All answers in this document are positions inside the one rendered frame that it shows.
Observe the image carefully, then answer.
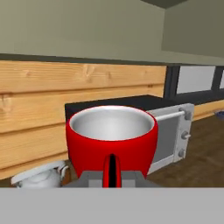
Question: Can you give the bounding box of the white kettle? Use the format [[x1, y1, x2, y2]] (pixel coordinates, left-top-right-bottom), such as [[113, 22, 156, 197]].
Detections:
[[10, 161, 71, 188]]

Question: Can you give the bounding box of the black and silver toaster oven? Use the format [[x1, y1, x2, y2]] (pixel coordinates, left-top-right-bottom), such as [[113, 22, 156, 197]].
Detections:
[[64, 94, 196, 176]]

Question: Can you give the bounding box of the grey-green wall cabinet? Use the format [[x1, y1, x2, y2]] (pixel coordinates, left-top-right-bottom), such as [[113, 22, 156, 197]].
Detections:
[[161, 0, 224, 67], [0, 0, 166, 66]]

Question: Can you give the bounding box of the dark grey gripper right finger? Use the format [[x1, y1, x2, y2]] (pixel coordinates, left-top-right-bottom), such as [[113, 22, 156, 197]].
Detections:
[[120, 171, 161, 188]]

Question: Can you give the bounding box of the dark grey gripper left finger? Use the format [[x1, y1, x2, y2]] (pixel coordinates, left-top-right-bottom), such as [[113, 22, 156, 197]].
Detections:
[[62, 171, 105, 188]]

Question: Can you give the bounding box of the silver toaster oven handle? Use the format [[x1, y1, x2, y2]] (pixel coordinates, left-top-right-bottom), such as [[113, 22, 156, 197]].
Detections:
[[154, 109, 187, 123]]

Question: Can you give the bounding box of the red mug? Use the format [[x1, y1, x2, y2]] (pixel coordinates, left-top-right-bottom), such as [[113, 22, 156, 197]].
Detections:
[[65, 105, 159, 188]]

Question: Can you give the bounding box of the dark framed window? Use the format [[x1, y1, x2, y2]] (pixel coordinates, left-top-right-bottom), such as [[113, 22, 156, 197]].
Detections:
[[164, 64, 224, 103]]

